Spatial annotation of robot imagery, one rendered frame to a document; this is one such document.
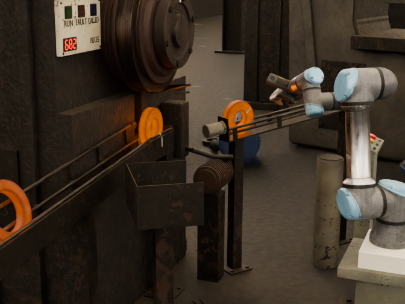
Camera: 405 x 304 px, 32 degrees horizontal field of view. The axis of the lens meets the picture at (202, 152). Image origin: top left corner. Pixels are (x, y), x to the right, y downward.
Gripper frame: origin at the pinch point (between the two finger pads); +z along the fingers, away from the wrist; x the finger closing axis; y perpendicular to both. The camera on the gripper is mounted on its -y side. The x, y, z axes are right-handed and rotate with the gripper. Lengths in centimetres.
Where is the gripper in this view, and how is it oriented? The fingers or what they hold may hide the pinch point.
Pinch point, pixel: (270, 97)
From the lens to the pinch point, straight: 321.9
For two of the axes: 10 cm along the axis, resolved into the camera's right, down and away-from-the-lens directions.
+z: -4.0, 2.3, 8.9
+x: 4.6, -7.9, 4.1
